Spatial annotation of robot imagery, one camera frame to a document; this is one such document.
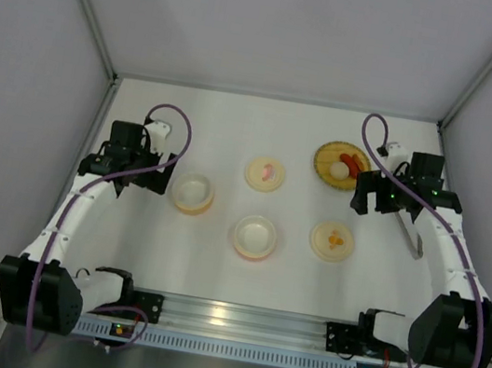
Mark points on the slotted grey cable duct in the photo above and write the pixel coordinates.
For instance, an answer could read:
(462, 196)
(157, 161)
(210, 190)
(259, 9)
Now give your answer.
(152, 337)

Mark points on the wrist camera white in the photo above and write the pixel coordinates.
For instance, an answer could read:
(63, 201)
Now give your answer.
(158, 131)
(392, 155)

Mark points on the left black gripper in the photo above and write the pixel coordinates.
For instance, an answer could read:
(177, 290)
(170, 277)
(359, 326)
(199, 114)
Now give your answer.
(158, 177)

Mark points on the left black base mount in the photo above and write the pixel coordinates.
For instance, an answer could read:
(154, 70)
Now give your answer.
(150, 303)

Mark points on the cream lid pink decoration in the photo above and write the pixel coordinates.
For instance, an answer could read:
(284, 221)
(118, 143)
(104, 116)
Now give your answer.
(264, 174)

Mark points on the metal food tongs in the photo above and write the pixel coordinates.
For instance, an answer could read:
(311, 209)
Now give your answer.
(411, 236)

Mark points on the yellow lunch box bowl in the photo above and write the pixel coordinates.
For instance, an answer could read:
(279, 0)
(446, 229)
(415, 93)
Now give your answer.
(192, 193)

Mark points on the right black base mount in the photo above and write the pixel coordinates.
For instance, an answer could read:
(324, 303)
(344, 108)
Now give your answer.
(341, 339)

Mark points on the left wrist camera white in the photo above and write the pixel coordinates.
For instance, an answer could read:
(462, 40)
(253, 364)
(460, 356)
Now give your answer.
(158, 131)

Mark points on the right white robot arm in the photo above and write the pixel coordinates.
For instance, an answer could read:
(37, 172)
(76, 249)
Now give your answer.
(455, 330)

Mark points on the white steamed bun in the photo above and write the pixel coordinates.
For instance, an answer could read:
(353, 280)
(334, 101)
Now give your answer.
(339, 171)

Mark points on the pink lunch box bowl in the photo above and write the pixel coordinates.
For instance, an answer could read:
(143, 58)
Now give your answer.
(255, 238)

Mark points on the cream lid orange decoration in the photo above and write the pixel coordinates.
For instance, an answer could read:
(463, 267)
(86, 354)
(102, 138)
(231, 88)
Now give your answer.
(332, 241)

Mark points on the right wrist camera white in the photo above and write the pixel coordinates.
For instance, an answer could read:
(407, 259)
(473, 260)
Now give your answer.
(392, 155)

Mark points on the aluminium mounting rail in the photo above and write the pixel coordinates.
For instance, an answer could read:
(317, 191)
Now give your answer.
(236, 322)

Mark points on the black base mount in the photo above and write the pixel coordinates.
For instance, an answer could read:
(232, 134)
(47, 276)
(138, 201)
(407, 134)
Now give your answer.
(341, 339)
(150, 303)

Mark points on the round woven bamboo plate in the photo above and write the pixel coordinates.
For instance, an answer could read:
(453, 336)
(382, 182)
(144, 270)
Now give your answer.
(328, 154)

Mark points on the orange sausage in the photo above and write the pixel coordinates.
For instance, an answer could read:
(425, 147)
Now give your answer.
(359, 163)

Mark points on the red sausage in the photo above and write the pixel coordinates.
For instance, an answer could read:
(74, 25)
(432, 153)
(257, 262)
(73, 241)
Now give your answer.
(352, 165)

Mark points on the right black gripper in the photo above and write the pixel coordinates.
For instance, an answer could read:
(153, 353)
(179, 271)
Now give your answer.
(368, 193)

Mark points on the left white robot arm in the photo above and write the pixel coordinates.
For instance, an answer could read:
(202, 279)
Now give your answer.
(57, 278)

